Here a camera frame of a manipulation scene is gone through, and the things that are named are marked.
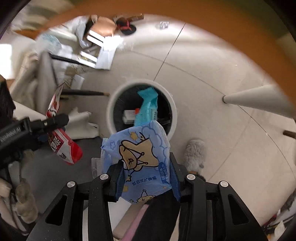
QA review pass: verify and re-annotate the teal wrapper in bin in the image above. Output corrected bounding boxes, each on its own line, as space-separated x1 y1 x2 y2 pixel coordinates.
134 87 158 126

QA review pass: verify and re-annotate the blue cartoon snack bag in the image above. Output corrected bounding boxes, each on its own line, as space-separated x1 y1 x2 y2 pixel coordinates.
101 120 181 204

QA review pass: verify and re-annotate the white round trash bin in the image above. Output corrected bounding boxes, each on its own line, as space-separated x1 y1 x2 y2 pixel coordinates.
106 79 178 139

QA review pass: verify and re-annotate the white table leg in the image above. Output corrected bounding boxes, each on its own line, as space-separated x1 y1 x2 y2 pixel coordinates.
222 84 295 119

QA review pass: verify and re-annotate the red white snack wrapper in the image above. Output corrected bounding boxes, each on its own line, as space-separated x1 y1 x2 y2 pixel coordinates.
46 84 83 165

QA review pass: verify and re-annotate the cardboard box on floor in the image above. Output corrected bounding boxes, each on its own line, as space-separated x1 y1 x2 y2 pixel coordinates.
86 15 117 37

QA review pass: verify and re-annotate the grey fluffy slipper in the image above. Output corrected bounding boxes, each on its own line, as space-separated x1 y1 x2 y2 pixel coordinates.
184 139 206 174

